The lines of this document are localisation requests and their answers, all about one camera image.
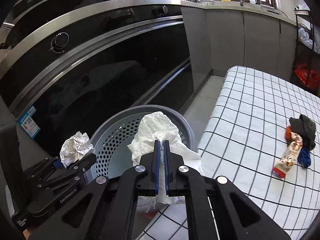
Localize printed paper ball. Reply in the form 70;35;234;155
60;132;95;168

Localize snack wrapper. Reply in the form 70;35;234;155
273;132;303;179

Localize clear bags on shelf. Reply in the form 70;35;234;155
298;28;319;54

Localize grey perforated trash bin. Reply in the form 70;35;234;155
91;105;202;178

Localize black metal shelf rack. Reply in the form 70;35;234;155
290;6;319;96

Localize orange peel piece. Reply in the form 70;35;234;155
285;126;292;141

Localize blue fabric strap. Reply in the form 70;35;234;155
297;146;312;169

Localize white tissue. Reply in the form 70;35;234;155
127;112;204;213

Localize black built-in oven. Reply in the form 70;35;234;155
1;4;194;157

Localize blue energy label sticker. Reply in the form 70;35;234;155
18;106;40;139

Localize oven control knob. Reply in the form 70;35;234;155
50;32;69;54

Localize red plastic bag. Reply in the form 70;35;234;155
294;63;319;90

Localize grey kitchen cabinets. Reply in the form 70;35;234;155
181;5;296;89

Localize dark grey cloth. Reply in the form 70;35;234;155
289;114;316;151

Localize white black grid tablecloth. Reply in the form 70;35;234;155
137;65;320;240

